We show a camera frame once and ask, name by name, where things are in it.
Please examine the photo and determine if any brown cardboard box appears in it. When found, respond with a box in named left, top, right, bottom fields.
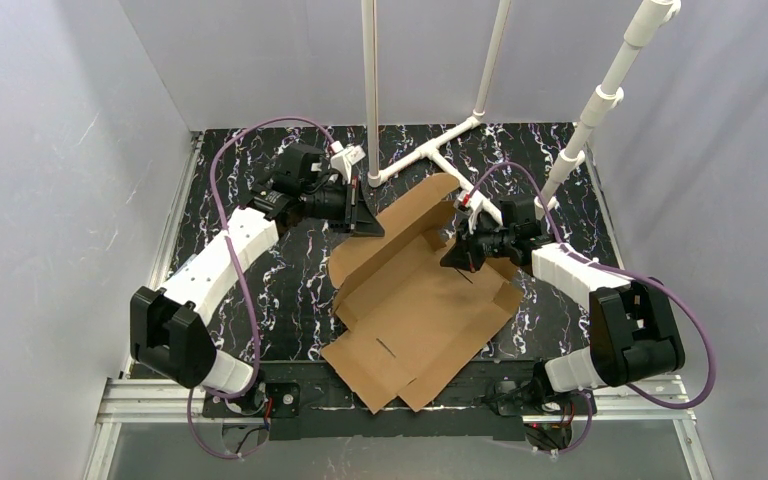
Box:
left=321, top=173, right=524, bottom=414

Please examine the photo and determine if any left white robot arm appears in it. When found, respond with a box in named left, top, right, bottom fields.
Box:
left=130, top=142, right=385, bottom=398

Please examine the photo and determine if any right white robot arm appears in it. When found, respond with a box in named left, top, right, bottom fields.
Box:
left=440, top=199, right=685, bottom=399

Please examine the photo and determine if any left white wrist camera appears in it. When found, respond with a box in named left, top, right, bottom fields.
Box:
left=327, top=141, right=366, bottom=183

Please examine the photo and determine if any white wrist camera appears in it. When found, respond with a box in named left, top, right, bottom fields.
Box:
left=327, top=141, right=366, bottom=183
left=454, top=190, right=484, bottom=231

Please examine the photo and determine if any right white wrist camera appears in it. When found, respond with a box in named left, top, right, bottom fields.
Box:
left=454, top=190, right=484, bottom=231

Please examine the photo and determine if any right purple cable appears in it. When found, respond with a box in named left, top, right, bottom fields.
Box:
left=464, top=160, right=718, bottom=458

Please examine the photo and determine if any purple cable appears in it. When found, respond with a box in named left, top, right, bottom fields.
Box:
left=186, top=115, right=346, bottom=460
left=464, top=160, right=718, bottom=458

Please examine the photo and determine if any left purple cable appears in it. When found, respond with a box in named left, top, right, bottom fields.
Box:
left=186, top=115, right=346, bottom=460

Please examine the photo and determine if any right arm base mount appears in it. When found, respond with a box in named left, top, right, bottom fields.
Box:
left=475, top=375, right=596, bottom=457

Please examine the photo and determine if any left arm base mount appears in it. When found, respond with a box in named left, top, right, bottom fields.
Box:
left=202, top=382, right=301, bottom=440

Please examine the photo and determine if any white PVC pipe frame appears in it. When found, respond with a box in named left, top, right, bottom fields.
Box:
left=361, top=0, right=682, bottom=227

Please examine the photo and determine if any aluminium table frame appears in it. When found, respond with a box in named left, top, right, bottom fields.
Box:
left=82, top=131, right=715, bottom=480

